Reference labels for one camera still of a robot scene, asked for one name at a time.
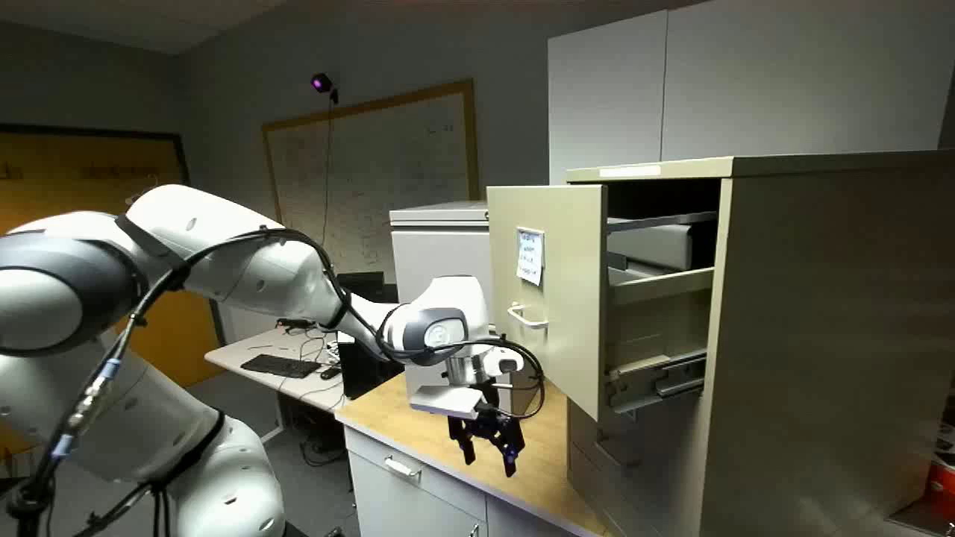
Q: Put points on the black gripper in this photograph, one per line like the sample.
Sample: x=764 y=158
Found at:
x=484 y=415

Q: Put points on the beige file cabinet drawer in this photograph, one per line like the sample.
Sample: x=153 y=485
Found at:
x=557 y=339

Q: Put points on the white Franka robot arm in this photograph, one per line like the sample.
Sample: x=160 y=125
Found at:
x=218 y=240

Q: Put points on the white paper drawer label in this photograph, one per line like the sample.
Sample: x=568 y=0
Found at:
x=529 y=258

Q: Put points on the wood top white cabinet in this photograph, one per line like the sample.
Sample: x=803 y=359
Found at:
x=420 y=427

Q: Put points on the black box under desk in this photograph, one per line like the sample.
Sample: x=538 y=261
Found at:
x=363 y=371

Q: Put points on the black computer mouse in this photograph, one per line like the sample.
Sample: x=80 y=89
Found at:
x=329 y=374

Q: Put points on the small grey metal cabinet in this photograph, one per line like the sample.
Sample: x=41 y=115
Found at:
x=438 y=249

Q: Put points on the black keyboard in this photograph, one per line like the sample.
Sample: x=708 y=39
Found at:
x=283 y=365

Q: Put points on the light grey desk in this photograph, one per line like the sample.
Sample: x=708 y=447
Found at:
x=260 y=346

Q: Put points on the wood framed whiteboard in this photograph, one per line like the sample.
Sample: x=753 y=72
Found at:
x=390 y=167

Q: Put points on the beige metal file cabinet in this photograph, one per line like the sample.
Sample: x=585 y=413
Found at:
x=836 y=346

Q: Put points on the red container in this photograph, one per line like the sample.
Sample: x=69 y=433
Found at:
x=941 y=486

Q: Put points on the yellow wooden door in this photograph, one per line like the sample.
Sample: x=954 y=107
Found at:
x=69 y=167

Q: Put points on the metal drawer slide rail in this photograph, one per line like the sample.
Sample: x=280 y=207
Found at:
x=657 y=379

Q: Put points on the camera with purple light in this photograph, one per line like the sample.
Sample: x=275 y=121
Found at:
x=323 y=84

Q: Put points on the white wall cabinet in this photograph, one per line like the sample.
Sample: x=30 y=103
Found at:
x=756 y=78

